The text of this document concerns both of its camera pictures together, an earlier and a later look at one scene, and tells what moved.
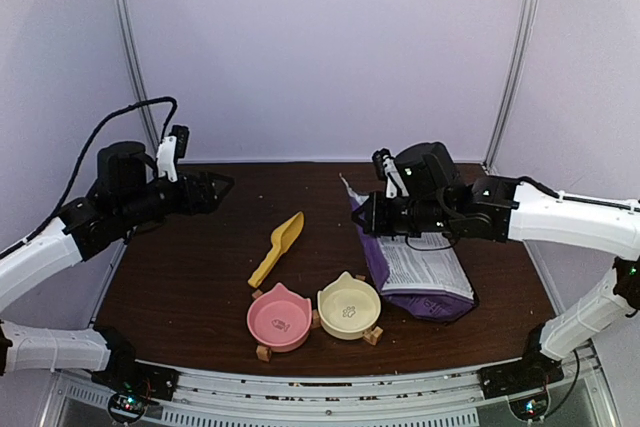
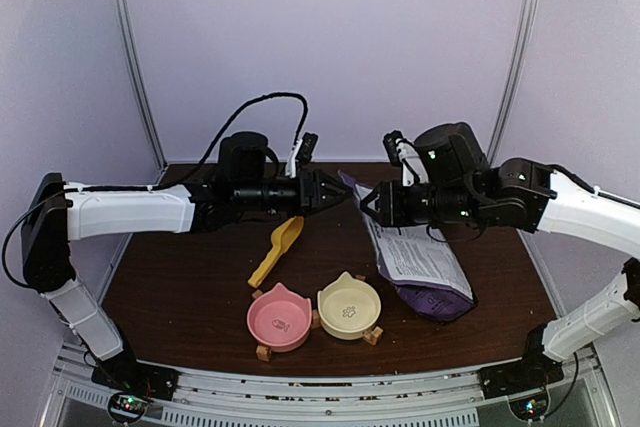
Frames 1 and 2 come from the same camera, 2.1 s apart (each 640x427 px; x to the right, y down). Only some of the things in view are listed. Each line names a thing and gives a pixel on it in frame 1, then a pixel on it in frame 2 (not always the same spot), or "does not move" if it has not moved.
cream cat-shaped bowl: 348,307 does not move
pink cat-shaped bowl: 280,319 does not move
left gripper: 206,202 -> 312,192
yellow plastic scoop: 282,238 does not move
